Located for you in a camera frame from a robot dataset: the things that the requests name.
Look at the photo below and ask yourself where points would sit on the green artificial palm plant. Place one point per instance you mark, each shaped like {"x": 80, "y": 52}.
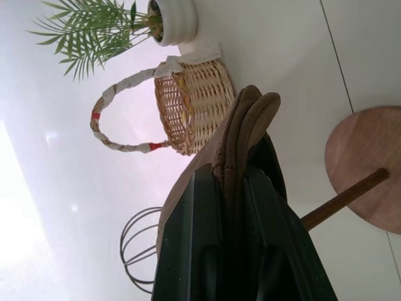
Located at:
{"x": 94, "y": 34}

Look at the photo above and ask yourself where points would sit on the brown cap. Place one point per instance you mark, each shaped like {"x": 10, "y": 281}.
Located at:
{"x": 238, "y": 131}

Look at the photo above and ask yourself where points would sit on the white ribbed plant pot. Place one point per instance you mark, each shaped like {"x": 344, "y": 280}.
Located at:
{"x": 178, "y": 22}

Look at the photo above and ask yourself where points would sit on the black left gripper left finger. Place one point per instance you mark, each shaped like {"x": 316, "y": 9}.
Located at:
{"x": 188, "y": 244}

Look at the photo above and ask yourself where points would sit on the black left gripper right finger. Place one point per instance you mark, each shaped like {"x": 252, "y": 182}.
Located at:
{"x": 282, "y": 257}

